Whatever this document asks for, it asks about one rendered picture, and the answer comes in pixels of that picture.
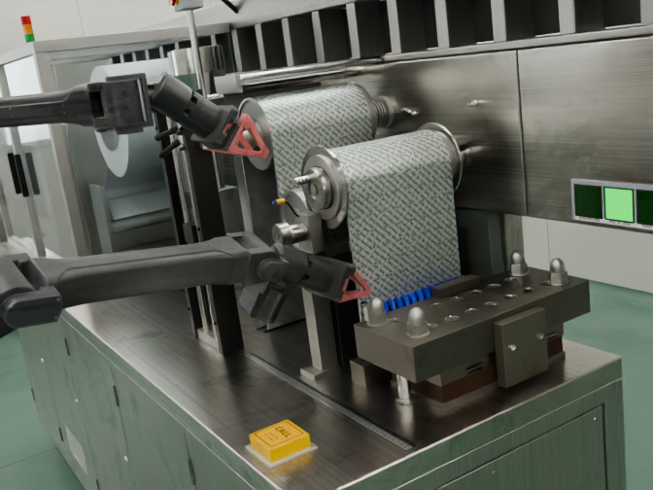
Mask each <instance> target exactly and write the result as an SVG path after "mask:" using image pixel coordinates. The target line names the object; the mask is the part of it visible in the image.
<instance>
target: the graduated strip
mask: <svg viewBox="0 0 653 490"><path fill-rule="evenodd" d="M243 356H244V357H245V358H247V359H249V360H251V361H252V362H254V363H256V364H257V365H259V366H261V367H262V368H265V369H267V370H268V371H270V372H272V373H273V374H275V375H277V376H278V377H280V378H282V379H284V380H285V381H287V382H289V383H290V384H292V385H293V386H294V387H296V388H298V389H300V390H301V391H303V392H305V393H306V394H308V395H310V396H311V397H313V398H315V399H317V400H318V401H320V402H322V403H324V404H326V405H327V406H329V407H331V408H333V409H334V410H336V411H338V412H339V413H341V414H343V415H344V416H346V417H348V418H350V419H351V420H353V421H355V422H356V423H358V424H360V425H361V426H363V427H365V428H367V429H368V430H369V431H371V432H372V433H374V434H376V435H377V436H379V437H381V438H383V439H385V440H387V441H388V442H390V443H392V444H393V445H395V446H397V447H399V448H400V449H402V450H404V451H405V452H407V451H409V450H411V449H413V448H415V447H417V445H415V444H414V443H412V442H410V441H408V440H406V439H405V438H403V437H400V436H399V435H397V434H395V433H393V432H392V431H390V430H388V429H386V428H385V427H383V426H381V425H379V424H377V423H376V422H374V421H372V420H370V419H369V418H367V417H365V416H363V415H362V414H360V413H358V412H356V411H355V410H353V409H352V408H350V407H348V406H347V405H345V404H343V403H341V402H339V401H337V400H335V399H334V398H332V397H330V396H328V395H327V394H325V393H323V392H321V391H319V390H318V389H316V388H314V387H312V386H311V385H309V384H307V383H305V382H304V381H302V380H300V379H298V378H297V377H295V376H293V375H291V374H289V373H288V372H286V371H284V370H282V369H281V368H279V367H276V366H275V365H273V364H271V363H269V362H267V361H266V360H265V359H263V358H261V357H260V356H258V355H256V354H254V353H253V352H252V353H249V354H246V355H243Z"/></svg>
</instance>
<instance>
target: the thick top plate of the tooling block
mask: <svg viewBox="0 0 653 490"><path fill-rule="evenodd" d="M509 271H510V270H507V271H504V272H503V273H500V274H497V275H494V276H491V277H488V278H485V279H482V280H480V286H477V287H474V288H471V289H468V290H465V291H463V292H460V293H457V294H454V295H451V296H448V297H445V298H437V297H429V298H426V299H424V300H421V301H418V302H415V303H412V304H409V305H406V306H403V307H400V308H398V309H396V310H393V311H390V312H387V319H389V323H388V324H387V325H385V326H381V327H370V326H369V325H368V324H367V321H365V320H364V321H361V322H358V323H355V324H354V329H355V337H356V344H357V352H358V357H360V358H362V359H364V360H366V361H368V362H371V363H372V364H374V365H376V366H378V367H380V368H384V369H386V370H388V371H390V372H392V373H395V374H397V375H399V376H401V377H403V378H406V379H408V380H410V381H412V382H414V383H419V382H421V381H424V380H426V379H429V378H431V377H434V376H436V375H437V374H440V373H442V372H445V371H447V370H450V369H452V368H456V367H458V366H461V365H463V364H465V363H468V362H470V361H473V360H475V359H478V358H480V357H482V356H485V355H487V354H490V353H492V352H495V351H496V349H495V338H494V325H493V323H494V322H497V321H499V320H502V319H505V318H507V317H510V316H512V315H515V314H517V313H520V312H523V311H525V310H528V309H530V308H533V307H536V306H537V307H541V308H544V309H545V322H546V330H548V329H551V328H553V327H556V326H558V325H560V324H562V323H564V322H567V321H569V320H572V319H574V318H576V317H579V316H581V315H584V314H586V313H589V312H591V307H590V287H589V280H586V279H582V278H577V277H572V276H567V279H568V281H569V282H568V283H567V284H565V285H560V286H554V285H550V284H548V282H547V281H548V271H545V270H541V269H536V268H531V267H528V271H529V274H527V275H524V276H512V275H509ZM413 307H420V308H421V309H422V310H423V311H424V313H425V316H426V320H427V322H428V329H429V331H430V335H429V336H427V337H424V338H410V337H408V336H407V333H408V328H407V322H408V314H409V311H410V310H411V309H412V308H413Z"/></svg>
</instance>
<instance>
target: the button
mask: <svg viewBox="0 0 653 490"><path fill-rule="evenodd" d="M250 441H251V446H252V448H253V449H254V450H255V451H256V452H257V453H259V454H260V455H261V456H262V457H264V458H265V459H266V460H267V461H269V462H270V463H271V464H272V463H274V462H276V461H279V460H281V459H283V458H286V457H288V456H290V455H293V454H294V453H296V452H299V451H301V450H303V449H306V448H308V447H311V442H310V436H309V434H308V433H306V432H305V431H303V430H302V429H300V428H299V427H297V426H296V425H295V424H294V423H292V422H291V421H290V420H285V421H282V422H280V423H277V424H274V425H272V426H269V427H267V428H264V429H262V430H259V431H257V432H254V433H252V434H250Z"/></svg>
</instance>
